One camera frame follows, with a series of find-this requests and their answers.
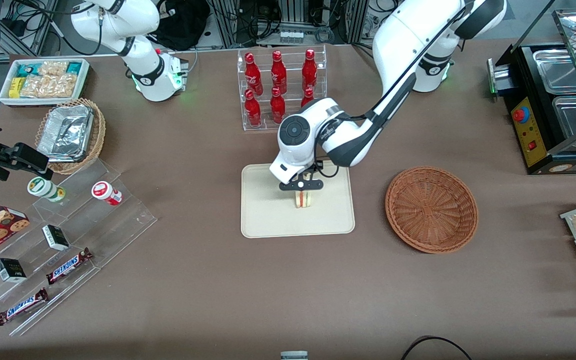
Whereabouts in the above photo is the green lidded white jar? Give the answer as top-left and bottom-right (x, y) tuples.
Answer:
(27, 176), (67, 203)

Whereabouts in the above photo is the Snickers bar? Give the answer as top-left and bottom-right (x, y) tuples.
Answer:
(45, 247), (94, 286)
(0, 287), (50, 327)

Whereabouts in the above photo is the beige plastic tray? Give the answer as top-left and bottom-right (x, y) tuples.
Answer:
(240, 163), (356, 239)

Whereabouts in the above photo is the triangular sandwich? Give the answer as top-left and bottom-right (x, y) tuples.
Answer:
(293, 172), (315, 210)

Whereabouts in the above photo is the black cable loop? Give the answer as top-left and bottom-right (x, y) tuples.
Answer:
(400, 336), (474, 360)

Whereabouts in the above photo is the aluminium foil tray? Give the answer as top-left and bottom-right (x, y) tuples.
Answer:
(36, 104), (94, 162)

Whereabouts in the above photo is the light wicker basket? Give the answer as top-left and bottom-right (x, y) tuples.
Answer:
(34, 98), (107, 175)

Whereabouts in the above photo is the clear acrylic bottle rack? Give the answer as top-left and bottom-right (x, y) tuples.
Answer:
(237, 44), (328, 132)

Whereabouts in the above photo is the black bag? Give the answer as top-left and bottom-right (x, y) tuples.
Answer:
(149, 0), (212, 51)

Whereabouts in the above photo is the small black box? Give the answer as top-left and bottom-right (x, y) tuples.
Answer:
(0, 258), (27, 283)
(42, 224), (71, 252)

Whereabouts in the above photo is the round brown wicker basket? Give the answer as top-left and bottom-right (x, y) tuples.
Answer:
(384, 166), (479, 254)

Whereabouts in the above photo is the black food warmer machine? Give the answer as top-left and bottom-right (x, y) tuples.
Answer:
(488, 7), (576, 175)

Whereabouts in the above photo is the clear acrylic stepped display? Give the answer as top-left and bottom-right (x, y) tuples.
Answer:
(0, 159), (158, 337)

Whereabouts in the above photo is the clear bag of crackers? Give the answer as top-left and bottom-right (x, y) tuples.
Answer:
(38, 60), (69, 77)
(20, 74), (77, 99)

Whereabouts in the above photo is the red lidded white jar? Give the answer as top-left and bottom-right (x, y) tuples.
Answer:
(91, 181), (124, 207)

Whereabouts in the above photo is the white rectangular snack bin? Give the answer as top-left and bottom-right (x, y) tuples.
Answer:
(0, 58), (91, 107)

